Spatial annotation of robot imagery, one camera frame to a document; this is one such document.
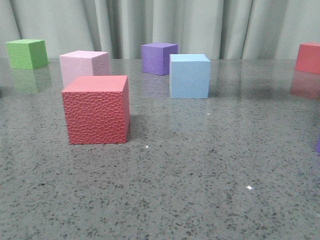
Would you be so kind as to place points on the purple foam cube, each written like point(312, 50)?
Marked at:
point(155, 57)

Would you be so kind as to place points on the red cube at right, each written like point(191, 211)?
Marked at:
point(308, 58)

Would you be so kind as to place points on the light blue foam cube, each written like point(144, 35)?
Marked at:
point(189, 76)

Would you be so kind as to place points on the pink foam cube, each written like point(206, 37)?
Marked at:
point(83, 63)

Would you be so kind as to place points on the purple cube at edge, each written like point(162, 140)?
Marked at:
point(317, 146)

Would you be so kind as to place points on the grey-green curtain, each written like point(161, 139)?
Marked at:
point(220, 29)

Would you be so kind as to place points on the large red textured cube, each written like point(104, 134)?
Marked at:
point(97, 109)

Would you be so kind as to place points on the green foam cube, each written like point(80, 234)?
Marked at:
point(28, 54)

